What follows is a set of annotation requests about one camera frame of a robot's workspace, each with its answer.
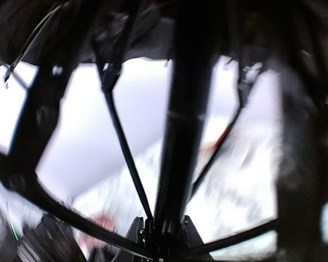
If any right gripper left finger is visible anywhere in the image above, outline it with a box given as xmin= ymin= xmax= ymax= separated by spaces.
xmin=125 ymin=217 xmax=145 ymax=254

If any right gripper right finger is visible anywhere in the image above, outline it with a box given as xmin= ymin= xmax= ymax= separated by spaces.
xmin=181 ymin=215 xmax=204 ymax=247

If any orange white bowl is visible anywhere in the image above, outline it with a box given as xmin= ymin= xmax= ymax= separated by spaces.
xmin=200 ymin=126 xmax=230 ymax=153

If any beige folding umbrella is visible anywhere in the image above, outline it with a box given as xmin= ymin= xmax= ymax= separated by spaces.
xmin=0 ymin=1 xmax=328 ymax=261

